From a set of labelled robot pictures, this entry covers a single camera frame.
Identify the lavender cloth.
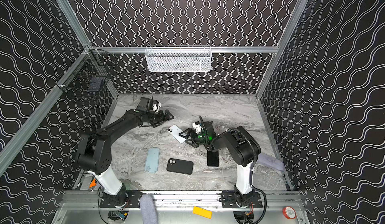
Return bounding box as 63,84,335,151
257,153,285,171

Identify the black wire mesh basket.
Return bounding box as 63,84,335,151
58,48,118,105

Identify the light blue phone case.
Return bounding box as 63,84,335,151
144,148,160,173

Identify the red tape roll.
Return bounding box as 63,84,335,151
282,207,297,220

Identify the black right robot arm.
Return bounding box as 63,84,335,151
178,126,261,207

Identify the white smartphone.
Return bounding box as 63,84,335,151
167,125,186,143

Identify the orange handled tool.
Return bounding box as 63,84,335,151
88,178,97,192

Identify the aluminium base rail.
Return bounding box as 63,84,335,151
60,191,303,212

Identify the dark blue smartphone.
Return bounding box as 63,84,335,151
207,151,220,167

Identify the black corrugated cable conduit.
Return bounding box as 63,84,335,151
228,128,259,170

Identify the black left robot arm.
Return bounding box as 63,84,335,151
75,109,174,207

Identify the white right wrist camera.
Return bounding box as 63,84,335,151
192,121,202,134

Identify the black phone case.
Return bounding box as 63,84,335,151
166,158,194,175

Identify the white wire mesh basket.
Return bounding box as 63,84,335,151
144,46,213,72

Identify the yellow block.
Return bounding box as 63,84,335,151
192,207,213,219

